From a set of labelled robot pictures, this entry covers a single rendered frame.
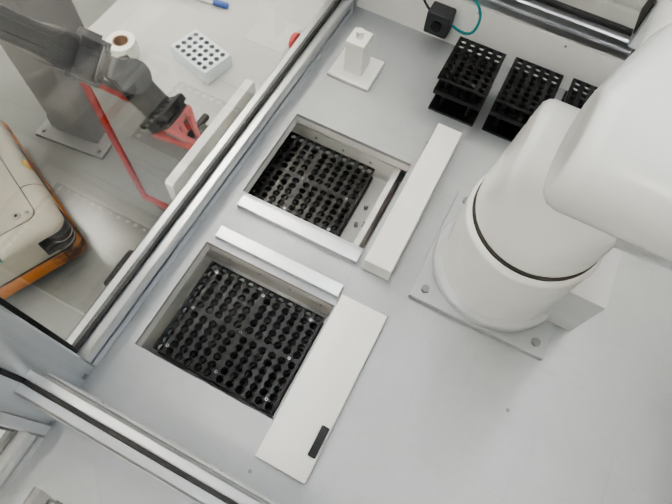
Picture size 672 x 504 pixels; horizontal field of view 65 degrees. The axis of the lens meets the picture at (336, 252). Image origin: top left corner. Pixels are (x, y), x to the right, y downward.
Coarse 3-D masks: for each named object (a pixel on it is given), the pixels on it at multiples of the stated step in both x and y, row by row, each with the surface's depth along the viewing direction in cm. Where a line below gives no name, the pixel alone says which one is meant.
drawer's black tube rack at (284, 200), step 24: (288, 144) 104; (312, 144) 104; (288, 168) 101; (312, 168) 101; (336, 168) 102; (264, 192) 99; (288, 192) 102; (312, 192) 99; (336, 192) 99; (360, 192) 100; (312, 216) 97; (336, 216) 97
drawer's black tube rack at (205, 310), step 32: (224, 288) 93; (256, 288) 90; (192, 320) 90; (224, 320) 87; (256, 320) 88; (288, 320) 88; (320, 320) 88; (192, 352) 88; (224, 352) 85; (256, 352) 85; (288, 352) 89; (224, 384) 83; (256, 384) 83; (288, 384) 86
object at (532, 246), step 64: (640, 64) 34; (576, 128) 37; (640, 128) 32; (512, 192) 60; (576, 192) 34; (640, 192) 33; (448, 256) 82; (512, 256) 67; (576, 256) 63; (640, 256) 54; (512, 320) 81; (576, 320) 80
